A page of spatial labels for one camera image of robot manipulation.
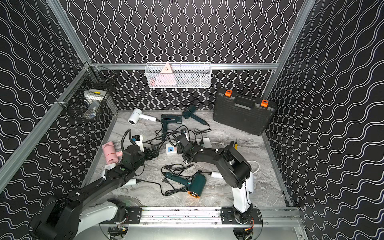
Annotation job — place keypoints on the white multicolour power strip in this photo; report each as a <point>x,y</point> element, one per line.
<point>174,150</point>

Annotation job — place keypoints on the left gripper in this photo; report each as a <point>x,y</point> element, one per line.
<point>149,153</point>

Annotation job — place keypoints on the white wire wall basket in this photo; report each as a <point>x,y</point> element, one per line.
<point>187,75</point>

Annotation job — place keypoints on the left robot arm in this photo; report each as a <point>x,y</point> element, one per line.
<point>60,218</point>

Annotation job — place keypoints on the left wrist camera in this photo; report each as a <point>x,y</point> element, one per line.
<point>138,140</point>

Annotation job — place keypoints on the black wire mesh basket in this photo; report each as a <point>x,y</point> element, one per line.
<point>91,76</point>

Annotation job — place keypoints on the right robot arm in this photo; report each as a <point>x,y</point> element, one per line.
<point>233,167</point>

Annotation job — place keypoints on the silver dryer in black basket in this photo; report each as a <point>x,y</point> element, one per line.
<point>93,99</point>

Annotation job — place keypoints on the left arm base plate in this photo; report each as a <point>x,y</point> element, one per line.
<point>131,215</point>

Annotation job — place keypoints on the black plastic tool case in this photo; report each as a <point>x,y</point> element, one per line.
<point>251,115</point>

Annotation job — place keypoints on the pink hair dryer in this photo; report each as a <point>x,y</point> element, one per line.
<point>110,153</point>

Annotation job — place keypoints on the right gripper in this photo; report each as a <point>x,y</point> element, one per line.
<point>179,152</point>

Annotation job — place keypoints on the pink triangular item in basket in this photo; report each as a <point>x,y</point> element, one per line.
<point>166,77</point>

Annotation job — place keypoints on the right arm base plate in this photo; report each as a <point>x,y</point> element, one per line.
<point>231,216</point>

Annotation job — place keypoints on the white dryer at back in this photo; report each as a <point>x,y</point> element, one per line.
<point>137,114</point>

